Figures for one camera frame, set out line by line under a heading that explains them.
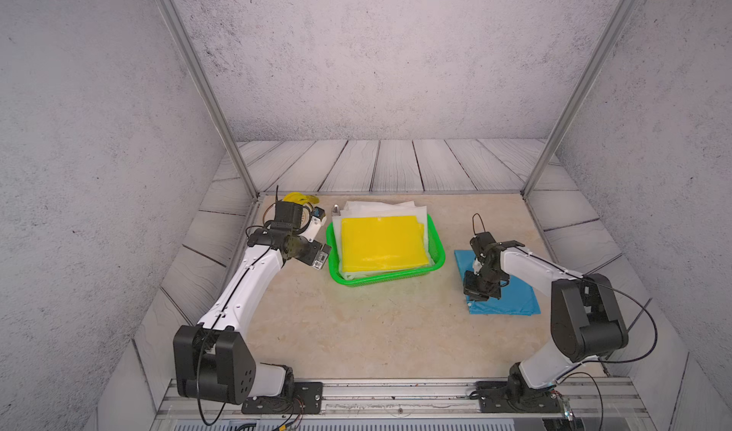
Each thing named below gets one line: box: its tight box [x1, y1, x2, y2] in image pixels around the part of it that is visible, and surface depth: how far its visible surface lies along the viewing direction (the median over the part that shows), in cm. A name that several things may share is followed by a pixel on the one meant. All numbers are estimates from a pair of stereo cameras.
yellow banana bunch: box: [283, 191, 321, 206], surface depth 116 cm
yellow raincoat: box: [340, 215, 430, 272], surface depth 98 cm
